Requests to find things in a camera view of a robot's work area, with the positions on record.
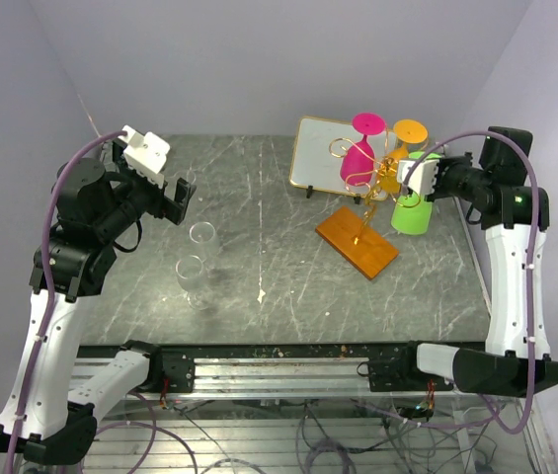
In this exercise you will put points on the orange plastic wine glass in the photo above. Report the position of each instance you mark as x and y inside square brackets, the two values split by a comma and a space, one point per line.
[407, 132]

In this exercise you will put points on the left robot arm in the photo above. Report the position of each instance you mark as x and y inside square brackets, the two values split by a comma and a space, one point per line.
[44, 419]

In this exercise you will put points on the gold framed mirror tray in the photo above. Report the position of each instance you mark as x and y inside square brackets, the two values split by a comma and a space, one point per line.
[319, 148]

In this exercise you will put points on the green plastic wine glass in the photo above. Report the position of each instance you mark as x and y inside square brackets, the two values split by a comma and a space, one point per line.
[412, 213]

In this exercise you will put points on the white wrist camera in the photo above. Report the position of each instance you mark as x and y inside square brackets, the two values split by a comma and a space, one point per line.
[146, 154]
[423, 179]

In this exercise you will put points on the aluminium rail frame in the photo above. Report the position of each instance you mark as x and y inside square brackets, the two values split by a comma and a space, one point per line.
[307, 415]

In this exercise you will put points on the pink plastic wine glass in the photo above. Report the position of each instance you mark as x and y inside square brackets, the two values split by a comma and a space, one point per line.
[358, 164]

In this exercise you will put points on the clear glass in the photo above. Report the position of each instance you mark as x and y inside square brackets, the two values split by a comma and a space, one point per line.
[191, 177]

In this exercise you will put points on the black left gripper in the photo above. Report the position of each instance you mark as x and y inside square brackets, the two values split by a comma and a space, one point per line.
[163, 206]

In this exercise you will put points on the clear glass flute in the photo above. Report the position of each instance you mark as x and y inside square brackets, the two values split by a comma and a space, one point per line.
[192, 278]
[206, 242]

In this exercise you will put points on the clear glass front flute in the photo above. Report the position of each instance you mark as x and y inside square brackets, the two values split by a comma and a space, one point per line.
[192, 278]

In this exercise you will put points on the gold wire wine glass rack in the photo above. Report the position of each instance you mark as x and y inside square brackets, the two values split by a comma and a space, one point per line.
[352, 236]

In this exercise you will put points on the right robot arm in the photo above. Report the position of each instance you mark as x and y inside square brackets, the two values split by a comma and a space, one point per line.
[514, 212]

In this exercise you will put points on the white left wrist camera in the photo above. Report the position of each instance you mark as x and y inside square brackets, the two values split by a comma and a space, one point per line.
[146, 154]

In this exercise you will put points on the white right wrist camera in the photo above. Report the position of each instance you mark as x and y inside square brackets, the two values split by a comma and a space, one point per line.
[423, 179]

